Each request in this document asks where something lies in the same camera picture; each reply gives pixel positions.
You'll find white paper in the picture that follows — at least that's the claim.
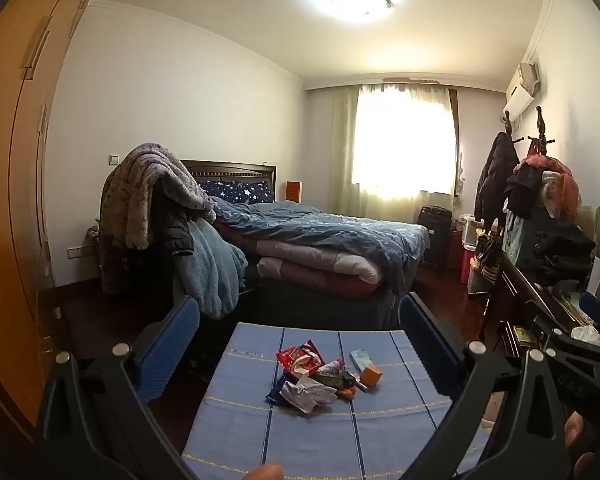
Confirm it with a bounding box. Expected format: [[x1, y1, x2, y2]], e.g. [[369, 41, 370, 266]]
[[280, 377, 338, 413]]

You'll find pink bin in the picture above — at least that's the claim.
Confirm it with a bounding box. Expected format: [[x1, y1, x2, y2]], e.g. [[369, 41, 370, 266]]
[[461, 247, 481, 283]]

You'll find blue plastic wrapper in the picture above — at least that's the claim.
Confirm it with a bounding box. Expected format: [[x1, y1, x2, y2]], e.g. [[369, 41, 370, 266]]
[[266, 377, 293, 406]]

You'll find star print pillow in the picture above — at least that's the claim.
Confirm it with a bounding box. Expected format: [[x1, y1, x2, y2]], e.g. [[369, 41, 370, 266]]
[[196, 180, 275, 206]]

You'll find blue duvet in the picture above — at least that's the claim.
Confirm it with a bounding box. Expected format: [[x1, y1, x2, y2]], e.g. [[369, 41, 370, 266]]
[[212, 195, 431, 296]]

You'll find person's left hand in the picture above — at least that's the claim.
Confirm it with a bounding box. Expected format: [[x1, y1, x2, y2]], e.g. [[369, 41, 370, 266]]
[[247, 462, 285, 480]]

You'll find brown curtain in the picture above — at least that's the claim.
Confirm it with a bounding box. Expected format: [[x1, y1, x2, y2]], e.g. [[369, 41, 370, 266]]
[[450, 87, 462, 201]]

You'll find dark bed base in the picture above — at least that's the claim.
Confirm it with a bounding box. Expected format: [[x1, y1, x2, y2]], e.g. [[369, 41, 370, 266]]
[[200, 240, 431, 331]]

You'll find dark wooden headboard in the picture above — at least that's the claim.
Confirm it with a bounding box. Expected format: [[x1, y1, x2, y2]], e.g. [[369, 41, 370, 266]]
[[180, 160, 277, 203]]

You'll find white plastic container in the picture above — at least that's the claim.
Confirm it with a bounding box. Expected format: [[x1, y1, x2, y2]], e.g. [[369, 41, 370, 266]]
[[457, 215, 487, 251]]

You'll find pink folded quilt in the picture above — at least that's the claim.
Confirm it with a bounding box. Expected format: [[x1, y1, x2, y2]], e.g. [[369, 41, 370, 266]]
[[217, 222, 385, 301]]

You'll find pink printed wrapper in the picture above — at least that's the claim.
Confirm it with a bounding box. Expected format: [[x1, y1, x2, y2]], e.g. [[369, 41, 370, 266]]
[[312, 358, 348, 386]]

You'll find cream board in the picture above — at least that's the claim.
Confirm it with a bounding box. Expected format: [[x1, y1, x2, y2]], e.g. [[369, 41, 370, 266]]
[[577, 205, 600, 261]]

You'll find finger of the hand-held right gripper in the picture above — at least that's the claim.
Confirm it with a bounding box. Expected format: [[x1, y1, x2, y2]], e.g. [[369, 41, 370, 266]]
[[579, 291, 600, 335], [531, 314, 600, 361]]

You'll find dark wooden desk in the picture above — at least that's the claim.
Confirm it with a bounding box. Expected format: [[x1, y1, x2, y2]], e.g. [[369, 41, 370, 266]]
[[480, 255, 600, 361]]

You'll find red mesh cloth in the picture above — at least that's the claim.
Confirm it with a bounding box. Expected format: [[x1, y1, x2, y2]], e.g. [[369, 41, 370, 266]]
[[515, 154, 581, 216]]

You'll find red snack wrapper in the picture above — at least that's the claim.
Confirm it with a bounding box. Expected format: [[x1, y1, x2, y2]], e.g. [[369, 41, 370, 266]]
[[276, 340, 325, 378]]

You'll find black hanging garment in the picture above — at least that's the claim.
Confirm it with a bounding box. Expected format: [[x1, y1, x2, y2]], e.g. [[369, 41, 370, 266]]
[[505, 165, 546, 218]]

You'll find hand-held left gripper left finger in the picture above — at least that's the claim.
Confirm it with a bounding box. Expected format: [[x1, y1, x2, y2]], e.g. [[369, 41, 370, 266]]
[[37, 296, 203, 480]]

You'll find pile of black clothes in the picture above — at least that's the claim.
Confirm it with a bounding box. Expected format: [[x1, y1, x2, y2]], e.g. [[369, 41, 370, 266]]
[[532, 222, 597, 286]]

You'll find cream sheer curtain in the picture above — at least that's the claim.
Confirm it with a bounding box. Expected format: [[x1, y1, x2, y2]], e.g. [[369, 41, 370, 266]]
[[330, 82, 456, 223]]

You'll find person's right hand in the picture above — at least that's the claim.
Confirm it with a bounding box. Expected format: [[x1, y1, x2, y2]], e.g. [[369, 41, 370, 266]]
[[565, 412, 596, 480]]

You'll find dark padded jacket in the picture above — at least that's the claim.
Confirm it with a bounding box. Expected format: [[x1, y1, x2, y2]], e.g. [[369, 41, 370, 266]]
[[152, 185, 195, 256]]

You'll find blue striped cloth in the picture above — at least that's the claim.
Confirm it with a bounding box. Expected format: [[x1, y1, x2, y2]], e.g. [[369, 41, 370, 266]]
[[182, 322, 491, 480]]

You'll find black suitcase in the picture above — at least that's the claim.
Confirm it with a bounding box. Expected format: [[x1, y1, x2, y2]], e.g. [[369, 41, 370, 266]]
[[417, 205, 453, 268]]

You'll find white air conditioner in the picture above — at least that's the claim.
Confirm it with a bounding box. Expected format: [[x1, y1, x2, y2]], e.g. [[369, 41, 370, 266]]
[[502, 62, 542, 122]]

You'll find white crumpled tissue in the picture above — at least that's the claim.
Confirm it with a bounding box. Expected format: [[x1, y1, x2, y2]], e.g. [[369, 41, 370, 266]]
[[570, 326, 600, 348]]

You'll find teal tissue packet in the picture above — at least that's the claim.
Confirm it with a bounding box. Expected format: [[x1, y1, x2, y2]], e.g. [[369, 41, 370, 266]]
[[349, 349, 375, 373]]

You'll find teal gift bag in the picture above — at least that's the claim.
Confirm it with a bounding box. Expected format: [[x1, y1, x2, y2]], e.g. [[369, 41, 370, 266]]
[[502, 210, 536, 267]]

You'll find black hanging coat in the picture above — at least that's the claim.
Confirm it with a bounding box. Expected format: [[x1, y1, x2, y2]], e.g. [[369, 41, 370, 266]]
[[474, 131, 520, 223]]

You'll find striped handbag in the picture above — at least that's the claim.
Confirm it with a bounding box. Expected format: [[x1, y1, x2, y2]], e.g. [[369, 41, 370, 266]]
[[472, 240, 503, 281]]

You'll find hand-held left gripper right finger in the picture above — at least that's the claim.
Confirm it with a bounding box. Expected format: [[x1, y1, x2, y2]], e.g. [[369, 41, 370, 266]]
[[398, 292, 571, 480]]

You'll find dark patterned cloth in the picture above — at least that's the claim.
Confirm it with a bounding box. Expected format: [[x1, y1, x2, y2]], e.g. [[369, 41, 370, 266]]
[[98, 170, 130, 296]]

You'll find wooden wardrobe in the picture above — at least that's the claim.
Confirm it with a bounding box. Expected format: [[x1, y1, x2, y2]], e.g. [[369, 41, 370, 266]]
[[0, 0, 113, 441]]

